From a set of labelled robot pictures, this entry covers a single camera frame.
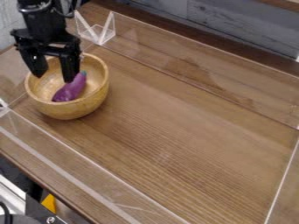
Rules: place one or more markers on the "yellow sticker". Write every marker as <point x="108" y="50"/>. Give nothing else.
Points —
<point x="50" y="203"/>

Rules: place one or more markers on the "clear acrylic table barrier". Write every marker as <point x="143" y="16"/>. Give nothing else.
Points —
<point x="191" y="145"/>

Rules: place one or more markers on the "purple toy eggplant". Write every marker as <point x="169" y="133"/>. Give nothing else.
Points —
<point x="70" y="91"/>

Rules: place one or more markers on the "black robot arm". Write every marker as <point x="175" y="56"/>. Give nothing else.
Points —
<point x="39" y="4"/>

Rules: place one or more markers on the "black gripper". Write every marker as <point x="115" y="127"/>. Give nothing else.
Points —
<point x="46" y="38"/>

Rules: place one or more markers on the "black metal equipment base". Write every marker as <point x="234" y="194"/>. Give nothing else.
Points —
<point x="35" y="210"/>

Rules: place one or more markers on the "brown wooden bowl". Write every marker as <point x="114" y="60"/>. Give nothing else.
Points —
<point x="42" y="89"/>

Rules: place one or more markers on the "clear acrylic corner bracket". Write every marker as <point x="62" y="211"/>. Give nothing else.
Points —
<point x="99" y="34"/>

